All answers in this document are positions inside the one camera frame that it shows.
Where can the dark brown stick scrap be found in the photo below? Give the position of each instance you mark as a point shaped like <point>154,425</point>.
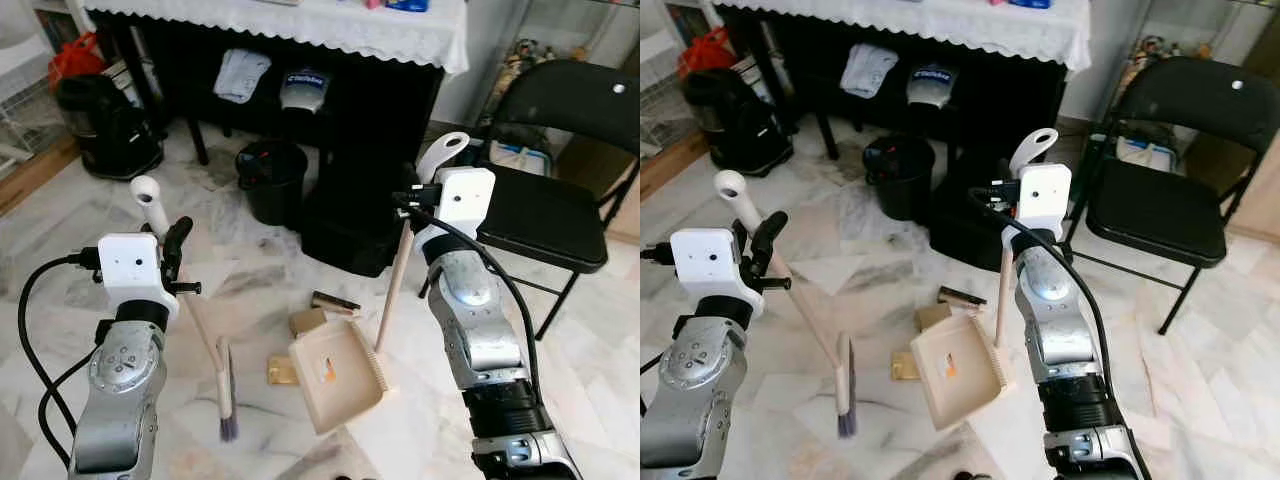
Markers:
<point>962,298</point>
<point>335,302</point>

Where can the orange plastic bag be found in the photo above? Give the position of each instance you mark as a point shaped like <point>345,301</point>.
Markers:
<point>705,52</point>
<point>75,60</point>

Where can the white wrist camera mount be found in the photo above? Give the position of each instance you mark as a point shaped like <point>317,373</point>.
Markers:
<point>465,200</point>
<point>130,265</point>
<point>1040,200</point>
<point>705,265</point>

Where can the grey white bag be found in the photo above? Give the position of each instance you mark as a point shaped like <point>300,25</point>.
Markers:
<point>868,70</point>
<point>242,75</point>

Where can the black folding chair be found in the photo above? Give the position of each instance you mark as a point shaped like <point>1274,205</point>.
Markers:
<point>1160,210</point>
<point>545,215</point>

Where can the black floor appliance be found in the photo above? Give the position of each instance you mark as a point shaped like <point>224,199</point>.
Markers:
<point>735,125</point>
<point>105,130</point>

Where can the black storage case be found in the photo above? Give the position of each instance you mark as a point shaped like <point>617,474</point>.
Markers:
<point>975,225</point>
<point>355,230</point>

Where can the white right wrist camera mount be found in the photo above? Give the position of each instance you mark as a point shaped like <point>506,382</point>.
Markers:
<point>465,200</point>
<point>1040,200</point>

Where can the blue white package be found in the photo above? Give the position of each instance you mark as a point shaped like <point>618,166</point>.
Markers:
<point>520,158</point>
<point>1145,153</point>

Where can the black waste bin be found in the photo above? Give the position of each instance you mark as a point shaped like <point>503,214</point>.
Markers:
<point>900,180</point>
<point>272,185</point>

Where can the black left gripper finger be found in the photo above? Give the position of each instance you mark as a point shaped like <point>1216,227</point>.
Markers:
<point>176,245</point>
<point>767,240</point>

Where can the beige hand broom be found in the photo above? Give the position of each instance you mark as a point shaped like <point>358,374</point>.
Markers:
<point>150,205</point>
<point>738,198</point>

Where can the white blue printed bag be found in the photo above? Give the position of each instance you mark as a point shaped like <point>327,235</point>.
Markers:
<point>932,85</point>
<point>303,90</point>

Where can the black table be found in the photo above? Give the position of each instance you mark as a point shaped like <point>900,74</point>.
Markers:
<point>1010,105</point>
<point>380,110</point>

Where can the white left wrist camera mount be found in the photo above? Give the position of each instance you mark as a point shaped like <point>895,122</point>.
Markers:
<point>130,265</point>
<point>705,265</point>

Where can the tan cardboard scrap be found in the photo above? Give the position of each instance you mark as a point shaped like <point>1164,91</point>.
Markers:
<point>308,322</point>
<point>933,317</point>

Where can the beige plastic dustpan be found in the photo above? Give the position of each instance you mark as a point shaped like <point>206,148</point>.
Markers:
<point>955,380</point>
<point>335,385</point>

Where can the white rack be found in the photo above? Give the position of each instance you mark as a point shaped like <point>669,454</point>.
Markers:
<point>20,110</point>
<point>660,105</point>

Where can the white lace tablecloth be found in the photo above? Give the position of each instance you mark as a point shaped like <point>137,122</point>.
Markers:
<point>920,28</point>
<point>300,30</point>

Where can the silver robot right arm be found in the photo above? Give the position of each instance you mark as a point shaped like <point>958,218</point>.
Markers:
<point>1055,330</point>
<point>470,320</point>

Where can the yellow brown cardboard scrap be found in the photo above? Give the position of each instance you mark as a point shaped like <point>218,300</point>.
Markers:
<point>904,367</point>
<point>282,372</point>

